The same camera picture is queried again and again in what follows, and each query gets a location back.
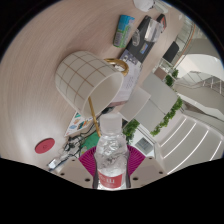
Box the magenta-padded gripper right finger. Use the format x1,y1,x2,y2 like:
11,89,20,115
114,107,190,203
127,145,168,188

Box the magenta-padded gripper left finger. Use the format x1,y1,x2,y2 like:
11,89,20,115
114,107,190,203
54,146,98,189

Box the clear water bottle red label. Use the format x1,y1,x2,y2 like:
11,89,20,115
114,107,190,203
94,113,130,190

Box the flat round red coaster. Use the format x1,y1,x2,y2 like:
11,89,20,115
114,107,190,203
34,137,56,155

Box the low planter with green plants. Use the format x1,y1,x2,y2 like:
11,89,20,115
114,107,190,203
123,119,141,144

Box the colourful sticker sheet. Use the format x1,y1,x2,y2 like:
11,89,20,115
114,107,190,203
64,111,95,138

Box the ceiling light strips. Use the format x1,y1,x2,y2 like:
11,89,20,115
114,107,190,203
159,114,224,174

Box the black power adapter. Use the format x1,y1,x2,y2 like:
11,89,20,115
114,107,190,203
99,106,114,116

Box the white chair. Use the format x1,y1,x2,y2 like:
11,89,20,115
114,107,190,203
119,85,152,123

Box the open spiral booklet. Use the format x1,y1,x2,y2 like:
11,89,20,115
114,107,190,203
111,49,143,104

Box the small potted green plants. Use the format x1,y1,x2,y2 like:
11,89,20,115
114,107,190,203
164,68,179,88

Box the flat black notebook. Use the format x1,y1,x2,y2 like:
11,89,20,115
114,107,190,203
126,14,167,64

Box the glass railing with wooden handrail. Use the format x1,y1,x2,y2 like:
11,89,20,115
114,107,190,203
173,23,198,68

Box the small translucent white case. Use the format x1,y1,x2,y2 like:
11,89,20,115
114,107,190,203
143,18,164,43

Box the small dark red wallet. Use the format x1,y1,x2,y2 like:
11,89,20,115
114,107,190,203
156,13,167,29

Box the white computer mouse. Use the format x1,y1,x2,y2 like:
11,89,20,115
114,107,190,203
133,0,156,13

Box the tangled black cables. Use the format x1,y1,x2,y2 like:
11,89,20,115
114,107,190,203
59,133,88,158

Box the white grid mug gold handle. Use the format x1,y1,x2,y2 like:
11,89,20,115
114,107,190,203
54,50,130,118

